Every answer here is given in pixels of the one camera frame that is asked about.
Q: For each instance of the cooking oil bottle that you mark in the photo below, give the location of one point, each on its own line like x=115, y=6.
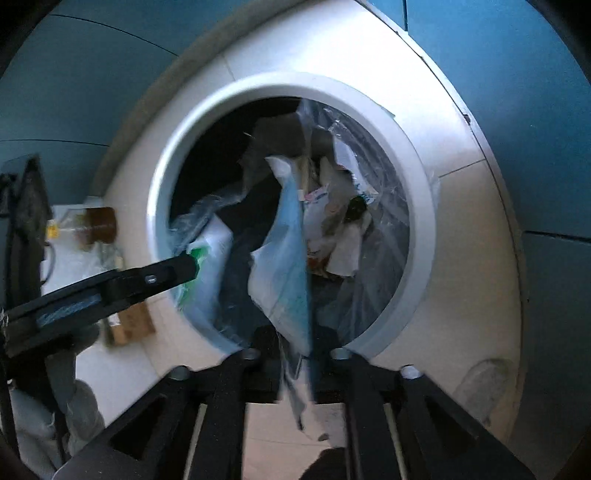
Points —
x=84, y=227

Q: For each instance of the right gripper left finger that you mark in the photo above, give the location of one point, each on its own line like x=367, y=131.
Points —
x=189, y=425

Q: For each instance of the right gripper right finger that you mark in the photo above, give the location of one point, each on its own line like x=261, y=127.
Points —
x=402, y=425

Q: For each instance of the blue kitchen cabinets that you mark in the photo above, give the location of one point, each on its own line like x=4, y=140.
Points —
x=482, y=94

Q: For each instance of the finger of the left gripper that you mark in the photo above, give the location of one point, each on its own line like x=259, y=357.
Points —
x=49, y=323

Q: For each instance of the green white sachet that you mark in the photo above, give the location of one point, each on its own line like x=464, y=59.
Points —
x=198, y=298

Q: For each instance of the white crumpled tissue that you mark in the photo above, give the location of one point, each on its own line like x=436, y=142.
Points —
x=345, y=257

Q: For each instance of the blue white plastic wrapper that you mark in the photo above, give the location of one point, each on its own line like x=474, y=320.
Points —
x=278, y=282

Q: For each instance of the cardboard box on floor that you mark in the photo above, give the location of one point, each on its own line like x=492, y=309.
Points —
x=130, y=325

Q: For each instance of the plastic bags on floor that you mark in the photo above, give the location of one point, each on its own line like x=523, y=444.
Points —
x=102, y=257

